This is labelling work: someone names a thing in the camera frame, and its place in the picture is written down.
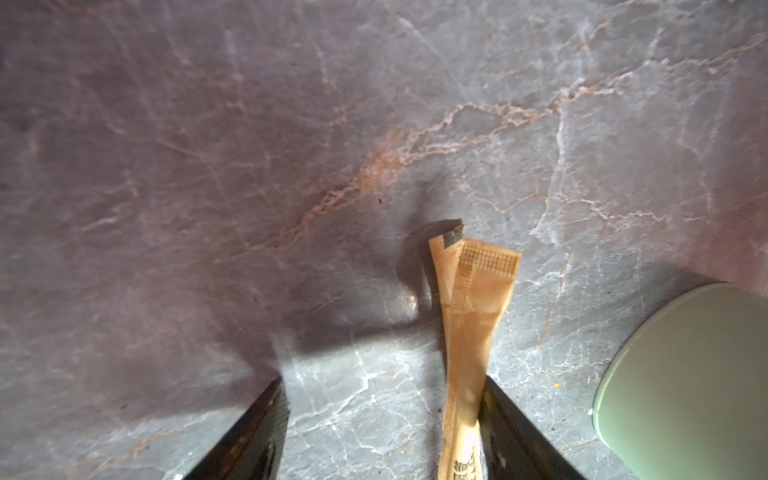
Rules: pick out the paper straw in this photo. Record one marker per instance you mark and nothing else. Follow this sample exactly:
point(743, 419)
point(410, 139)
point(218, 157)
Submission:
point(445, 250)
point(483, 288)

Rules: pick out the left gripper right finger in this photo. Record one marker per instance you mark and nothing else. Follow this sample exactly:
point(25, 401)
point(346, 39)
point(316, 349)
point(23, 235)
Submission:
point(514, 448)

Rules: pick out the green metal cup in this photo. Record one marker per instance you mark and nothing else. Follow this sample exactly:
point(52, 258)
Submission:
point(686, 395)

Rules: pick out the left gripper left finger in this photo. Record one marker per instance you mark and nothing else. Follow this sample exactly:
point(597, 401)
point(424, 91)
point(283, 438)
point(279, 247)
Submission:
point(252, 448)

